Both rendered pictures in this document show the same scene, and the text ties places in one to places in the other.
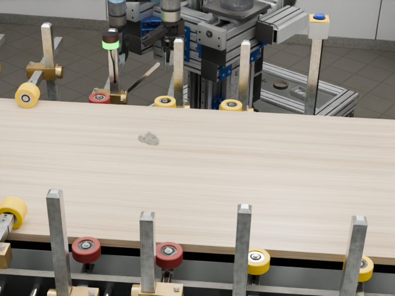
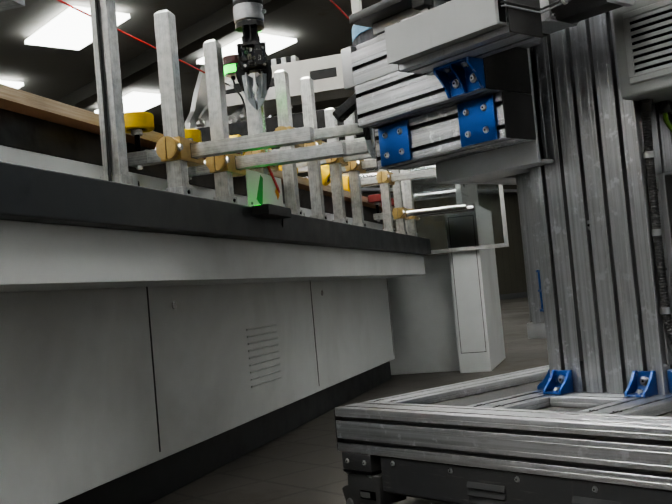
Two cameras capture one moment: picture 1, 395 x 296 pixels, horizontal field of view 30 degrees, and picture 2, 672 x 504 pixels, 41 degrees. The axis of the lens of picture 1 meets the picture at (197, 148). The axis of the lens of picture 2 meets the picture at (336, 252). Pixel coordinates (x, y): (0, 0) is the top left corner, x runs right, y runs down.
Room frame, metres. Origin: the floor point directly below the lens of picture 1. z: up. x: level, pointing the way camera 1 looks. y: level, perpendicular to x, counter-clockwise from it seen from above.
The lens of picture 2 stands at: (3.28, -1.98, 0.46)
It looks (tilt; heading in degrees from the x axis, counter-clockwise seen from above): 3 degrees up; 103
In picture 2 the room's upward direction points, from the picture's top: 5 degrees counter-clockwise
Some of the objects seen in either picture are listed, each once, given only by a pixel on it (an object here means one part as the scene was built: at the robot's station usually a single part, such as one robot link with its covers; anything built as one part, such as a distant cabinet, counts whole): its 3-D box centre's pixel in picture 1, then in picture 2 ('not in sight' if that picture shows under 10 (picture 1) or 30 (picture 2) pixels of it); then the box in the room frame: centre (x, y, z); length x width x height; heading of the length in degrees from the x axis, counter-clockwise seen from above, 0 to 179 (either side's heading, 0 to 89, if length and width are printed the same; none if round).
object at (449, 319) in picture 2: not in sight; (338, 208); (2.20, 3.00, 0.95); 1.65 x 0.70 x 1.90; 176
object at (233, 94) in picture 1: (232, 103); (218, 148); (2.63, -0.14, 0.80); 0.44 x 0.03 x 0.04; 176
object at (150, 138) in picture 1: (149, 137); not in sight; (2.17, 0.17, 0.91); 0.09 x 0.07 x 0.02; 30
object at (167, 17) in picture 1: (170, 14); (250, 16); (2.65, 0.11, 1.17); 0.08 x 0.08 x 0.05
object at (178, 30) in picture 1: (172, 34); (251, 47); (2.65, 0.11, 1.09); 0.09 x 0.08 x 0.12; 106
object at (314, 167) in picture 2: not in sight; (312, 149); (2.61, 0.83, 0.94); 0.04 x 0.04 x 0.48; 86
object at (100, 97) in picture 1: (100, 108); not in sight; (2.46, 0.38, 0.85); 0.08 x 0.08 x 0.11
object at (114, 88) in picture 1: (114, 86); (256, 140); (2.57, 0.33, 0.90); 0.04 x 0.04 x 0.48; 86
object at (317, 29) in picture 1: (318, 27); not in sight; (2.52, -0.43, 1.18); 0.07 x 0.07 x 0.08; 86
